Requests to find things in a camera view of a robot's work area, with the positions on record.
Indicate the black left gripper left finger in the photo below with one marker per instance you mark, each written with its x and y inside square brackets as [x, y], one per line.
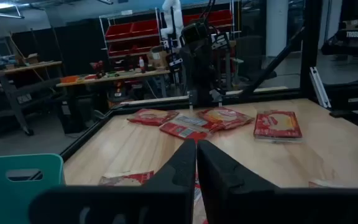
[166, 193]

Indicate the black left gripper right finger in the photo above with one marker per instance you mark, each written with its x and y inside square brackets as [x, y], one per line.
[238, 199]

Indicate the red popcorn bag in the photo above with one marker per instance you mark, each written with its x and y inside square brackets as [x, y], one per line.
[151, 116]
[126, 180]
[182, 130]
[277, 124]
[225, 118]

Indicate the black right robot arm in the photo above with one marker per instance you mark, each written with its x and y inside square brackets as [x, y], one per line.
[197, 31]

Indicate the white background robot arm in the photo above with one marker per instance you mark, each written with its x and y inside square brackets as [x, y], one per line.
[172, 18]

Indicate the cardboard box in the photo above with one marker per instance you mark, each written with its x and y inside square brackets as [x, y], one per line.
[158, 57]
[31, 59]

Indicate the white bottle red cap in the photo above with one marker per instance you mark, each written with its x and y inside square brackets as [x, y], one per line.
[141, 65]

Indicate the red storage bin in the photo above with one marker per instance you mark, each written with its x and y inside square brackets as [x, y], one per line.
[132, 48]
[145, 28]
[118, 31]

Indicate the wooden workbench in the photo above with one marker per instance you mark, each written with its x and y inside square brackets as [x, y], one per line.
[17, 69]
[120, 77]

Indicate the white column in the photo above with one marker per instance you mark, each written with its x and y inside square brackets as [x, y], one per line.
[277, 28]

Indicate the red power drill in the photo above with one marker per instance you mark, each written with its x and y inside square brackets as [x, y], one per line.
[99, 67]

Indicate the white shelf rack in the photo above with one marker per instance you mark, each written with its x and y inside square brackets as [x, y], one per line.
[102, 37]

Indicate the silver aluminium extrusion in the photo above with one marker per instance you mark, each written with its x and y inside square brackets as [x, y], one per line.
[320, 87]

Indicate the black Trossen robot station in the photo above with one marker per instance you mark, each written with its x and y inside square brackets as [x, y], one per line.
[353, 43]

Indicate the black table frame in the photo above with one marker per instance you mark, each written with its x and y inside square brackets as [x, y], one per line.
[311, 46]

